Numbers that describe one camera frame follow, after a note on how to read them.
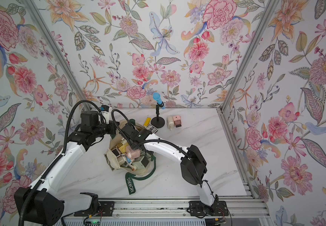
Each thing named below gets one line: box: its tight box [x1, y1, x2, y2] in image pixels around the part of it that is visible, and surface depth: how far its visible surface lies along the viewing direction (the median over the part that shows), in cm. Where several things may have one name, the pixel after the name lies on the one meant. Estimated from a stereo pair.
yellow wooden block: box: [143, 117, 152, 127], surface depth 116 cm
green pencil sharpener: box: [138, 155, 150, 169], surface depth 81 cm
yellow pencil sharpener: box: [118, 142, 129, 154], surface depth 86 cm
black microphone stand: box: [150, 101, 166, 129], surface depth 112 cm
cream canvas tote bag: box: [104, 119, 156, 195], surface depth 82 cm
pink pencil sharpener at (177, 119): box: [172, 114, 182, 128], surface depth 109 cm
